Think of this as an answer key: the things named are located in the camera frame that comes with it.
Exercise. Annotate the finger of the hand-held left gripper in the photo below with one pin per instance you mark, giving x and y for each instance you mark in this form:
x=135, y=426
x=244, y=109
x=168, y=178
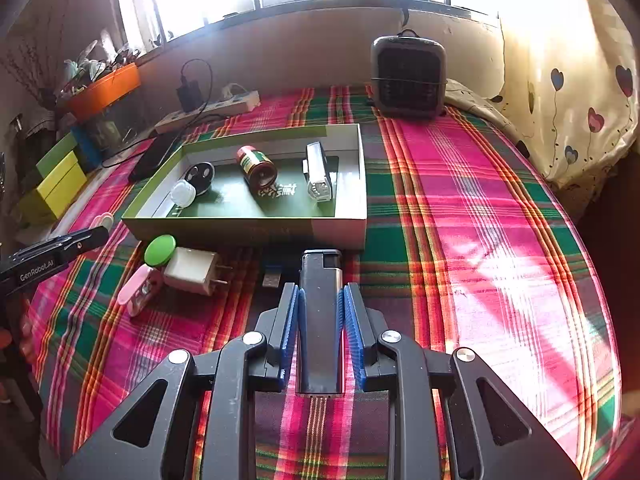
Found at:
x=92, y=236

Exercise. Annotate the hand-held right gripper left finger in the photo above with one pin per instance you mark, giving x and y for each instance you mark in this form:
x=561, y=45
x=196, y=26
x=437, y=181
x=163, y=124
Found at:
x=289, y=340

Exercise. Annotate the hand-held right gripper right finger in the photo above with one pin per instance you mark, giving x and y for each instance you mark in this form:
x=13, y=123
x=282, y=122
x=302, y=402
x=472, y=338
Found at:
x=352, y=340

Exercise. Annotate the small pink white case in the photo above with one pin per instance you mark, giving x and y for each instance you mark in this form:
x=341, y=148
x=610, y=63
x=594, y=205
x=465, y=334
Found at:
x=104, y=221

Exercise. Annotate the black lighter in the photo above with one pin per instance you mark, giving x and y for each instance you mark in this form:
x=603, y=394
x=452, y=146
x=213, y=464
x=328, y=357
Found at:
x=320, y=320

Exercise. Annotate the small black usb stick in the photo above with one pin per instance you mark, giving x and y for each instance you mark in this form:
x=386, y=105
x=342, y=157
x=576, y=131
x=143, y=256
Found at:
x=271, y=280

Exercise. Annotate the green round lid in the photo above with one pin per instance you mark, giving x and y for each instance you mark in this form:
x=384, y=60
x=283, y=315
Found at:
x=160, y=250

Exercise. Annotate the pink hinged case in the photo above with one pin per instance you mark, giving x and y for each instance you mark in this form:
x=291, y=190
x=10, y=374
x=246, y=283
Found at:
x=140, y=292

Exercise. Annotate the white round cap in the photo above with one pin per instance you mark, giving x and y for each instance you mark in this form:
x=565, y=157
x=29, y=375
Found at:
x=183, y=194

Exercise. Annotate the white charger plug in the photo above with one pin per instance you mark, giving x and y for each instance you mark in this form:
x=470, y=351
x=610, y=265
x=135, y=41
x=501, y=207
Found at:
x=190, y=270

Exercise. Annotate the green white cardboard box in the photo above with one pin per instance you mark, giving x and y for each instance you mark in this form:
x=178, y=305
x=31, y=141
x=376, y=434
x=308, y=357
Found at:
x=240, y=230

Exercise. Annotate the black oval key fob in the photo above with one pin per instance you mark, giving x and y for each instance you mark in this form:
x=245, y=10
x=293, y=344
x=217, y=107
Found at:
x=201, y=175

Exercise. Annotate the silver black rectangular device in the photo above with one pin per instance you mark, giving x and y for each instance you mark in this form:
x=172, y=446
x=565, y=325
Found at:
x=317, y=170

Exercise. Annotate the red jar green label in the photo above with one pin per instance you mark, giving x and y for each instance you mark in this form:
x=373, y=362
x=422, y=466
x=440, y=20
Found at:
x=255, y=165

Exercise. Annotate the lime yellow box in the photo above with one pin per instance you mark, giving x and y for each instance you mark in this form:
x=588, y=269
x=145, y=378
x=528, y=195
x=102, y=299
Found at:
x=62, y=187

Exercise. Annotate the blue box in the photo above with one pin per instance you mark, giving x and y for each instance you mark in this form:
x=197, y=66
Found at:
x=87, y=147

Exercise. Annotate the black phone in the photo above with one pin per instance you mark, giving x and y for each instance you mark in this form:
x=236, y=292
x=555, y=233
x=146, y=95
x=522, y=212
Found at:
x=155, y=157

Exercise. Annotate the glass tank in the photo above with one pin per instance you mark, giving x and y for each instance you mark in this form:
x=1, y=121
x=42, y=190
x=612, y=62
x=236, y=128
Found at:
x=117, y=127

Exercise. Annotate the beige power strip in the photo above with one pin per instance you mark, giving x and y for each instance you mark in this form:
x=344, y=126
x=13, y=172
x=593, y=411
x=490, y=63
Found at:
x=175, y=121

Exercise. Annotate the orange planter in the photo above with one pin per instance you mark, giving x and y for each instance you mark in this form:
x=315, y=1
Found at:
x=105, y=92

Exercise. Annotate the white power strip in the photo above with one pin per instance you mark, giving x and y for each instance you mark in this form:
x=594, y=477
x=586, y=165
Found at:
x=237, y=102

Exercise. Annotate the dark portable heater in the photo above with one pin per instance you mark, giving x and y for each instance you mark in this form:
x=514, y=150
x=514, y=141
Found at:
x=407, y=75

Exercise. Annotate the heart print curtain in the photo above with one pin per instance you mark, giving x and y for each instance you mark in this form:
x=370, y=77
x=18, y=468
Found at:
x=575, y=85

